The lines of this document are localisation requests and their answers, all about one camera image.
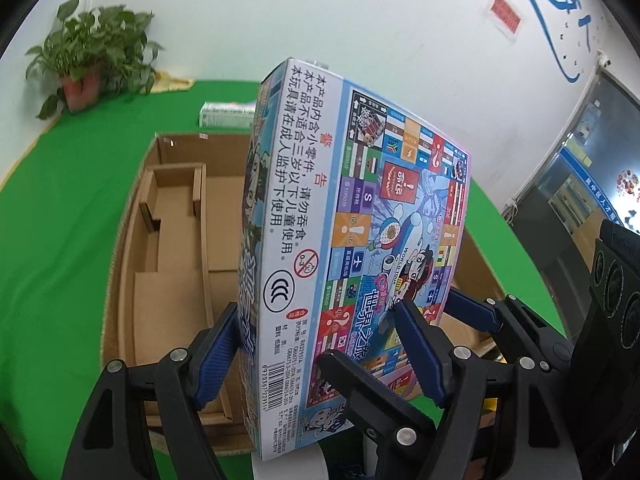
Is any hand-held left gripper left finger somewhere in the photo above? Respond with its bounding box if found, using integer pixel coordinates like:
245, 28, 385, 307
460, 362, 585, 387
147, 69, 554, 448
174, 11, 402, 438
60, 301, 239, 480

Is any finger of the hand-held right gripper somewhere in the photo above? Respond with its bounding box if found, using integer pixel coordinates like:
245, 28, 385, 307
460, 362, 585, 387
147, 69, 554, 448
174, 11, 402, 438
445, 289, 572, 372
319, 352, 437, 444

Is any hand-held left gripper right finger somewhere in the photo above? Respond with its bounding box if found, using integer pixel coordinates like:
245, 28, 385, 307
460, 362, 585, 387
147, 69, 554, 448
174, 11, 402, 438
394, 299, 583, 480

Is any white handheld device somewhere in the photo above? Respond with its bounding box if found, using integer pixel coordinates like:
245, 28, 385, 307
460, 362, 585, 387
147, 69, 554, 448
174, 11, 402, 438
252, 447, 327, 480

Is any cardboard box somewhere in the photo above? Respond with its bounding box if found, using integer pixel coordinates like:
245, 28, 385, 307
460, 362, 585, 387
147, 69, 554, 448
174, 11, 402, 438
100, 132, 506, 453

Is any colourful board game box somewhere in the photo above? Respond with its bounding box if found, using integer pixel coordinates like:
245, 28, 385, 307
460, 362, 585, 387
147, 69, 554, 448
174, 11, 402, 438
239, 58, 473, 461

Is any cardboard insert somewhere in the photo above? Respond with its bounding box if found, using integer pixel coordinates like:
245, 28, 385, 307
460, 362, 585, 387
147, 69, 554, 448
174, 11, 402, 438
117, 162, 236, 421

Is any blue notice board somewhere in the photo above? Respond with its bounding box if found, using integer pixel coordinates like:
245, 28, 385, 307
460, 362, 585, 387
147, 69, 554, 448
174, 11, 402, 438
542, 110, 640, 241

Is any glass door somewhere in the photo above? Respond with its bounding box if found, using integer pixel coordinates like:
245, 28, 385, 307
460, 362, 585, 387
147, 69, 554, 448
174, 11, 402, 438
510, 67, 640, 321

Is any white printed flat box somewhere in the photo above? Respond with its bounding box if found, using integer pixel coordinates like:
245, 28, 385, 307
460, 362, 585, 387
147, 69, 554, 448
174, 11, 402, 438
199, 101, 257, 128

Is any yellow cloth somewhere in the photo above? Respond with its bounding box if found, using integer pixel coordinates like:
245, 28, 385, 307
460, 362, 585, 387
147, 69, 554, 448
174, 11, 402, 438
155, 72, 195, 93

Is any potted green plant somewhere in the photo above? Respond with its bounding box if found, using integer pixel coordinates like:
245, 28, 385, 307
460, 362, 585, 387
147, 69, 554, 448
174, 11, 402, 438
25, 0, 163, 121

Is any red wall sign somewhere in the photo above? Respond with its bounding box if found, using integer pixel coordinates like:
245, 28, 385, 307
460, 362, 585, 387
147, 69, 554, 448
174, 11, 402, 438
481, 0, 523, 38

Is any blue wall decal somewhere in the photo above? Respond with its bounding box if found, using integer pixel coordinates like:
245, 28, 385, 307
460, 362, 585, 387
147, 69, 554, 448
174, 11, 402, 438
492, 0, 593, 83

